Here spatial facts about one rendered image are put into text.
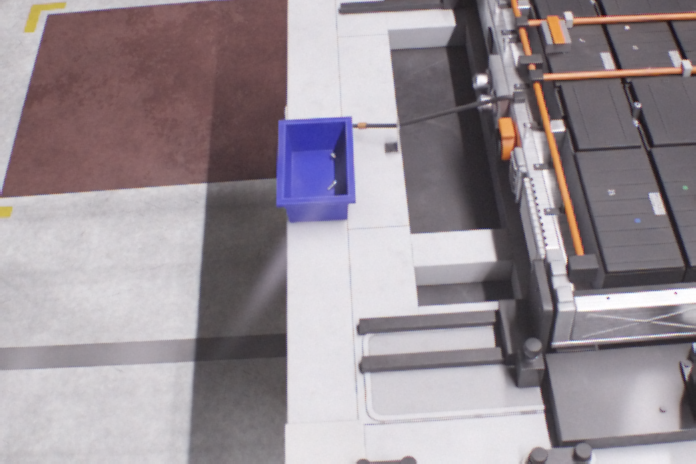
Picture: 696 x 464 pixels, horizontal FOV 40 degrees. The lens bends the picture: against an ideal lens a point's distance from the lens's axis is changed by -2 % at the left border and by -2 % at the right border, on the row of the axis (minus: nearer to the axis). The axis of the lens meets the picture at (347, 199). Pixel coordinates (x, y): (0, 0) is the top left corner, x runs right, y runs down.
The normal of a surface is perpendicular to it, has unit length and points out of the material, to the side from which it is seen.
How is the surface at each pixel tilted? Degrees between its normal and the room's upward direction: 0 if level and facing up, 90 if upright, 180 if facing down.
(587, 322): 90
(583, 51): 0
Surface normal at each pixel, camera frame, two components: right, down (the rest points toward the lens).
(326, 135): 0.02, 0.68
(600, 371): -0.04, -0.67
